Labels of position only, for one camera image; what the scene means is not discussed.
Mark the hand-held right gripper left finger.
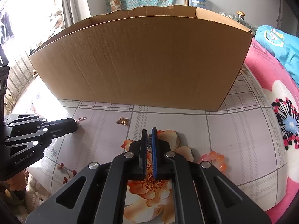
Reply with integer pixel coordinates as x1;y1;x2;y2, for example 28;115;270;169
28;129;148;224

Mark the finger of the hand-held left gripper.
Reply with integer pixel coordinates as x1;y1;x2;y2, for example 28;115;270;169
5;114;77;130
4;126;78;157

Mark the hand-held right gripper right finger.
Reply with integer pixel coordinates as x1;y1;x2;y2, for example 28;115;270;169
151;127;272;224

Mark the brown cardboard box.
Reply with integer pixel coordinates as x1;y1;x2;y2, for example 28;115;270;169
28;5;254;111

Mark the floral plastic tablecloth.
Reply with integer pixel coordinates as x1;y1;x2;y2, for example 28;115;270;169
23;64;295;224

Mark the grey curtain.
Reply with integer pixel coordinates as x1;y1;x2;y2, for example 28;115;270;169
59;0;91;29

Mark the patterned square container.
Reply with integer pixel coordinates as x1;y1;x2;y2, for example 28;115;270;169
109;0;122;13

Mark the pink flower blanket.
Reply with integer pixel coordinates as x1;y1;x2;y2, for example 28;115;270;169
243;37;299;224

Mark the green sequin cushion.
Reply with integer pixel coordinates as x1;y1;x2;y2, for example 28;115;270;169
218;12;258;32

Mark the blue garment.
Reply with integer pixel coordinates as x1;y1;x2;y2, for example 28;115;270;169
254;25;299;85

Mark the orange bead bracelet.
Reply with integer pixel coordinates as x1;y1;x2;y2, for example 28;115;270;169
199;151;227;173

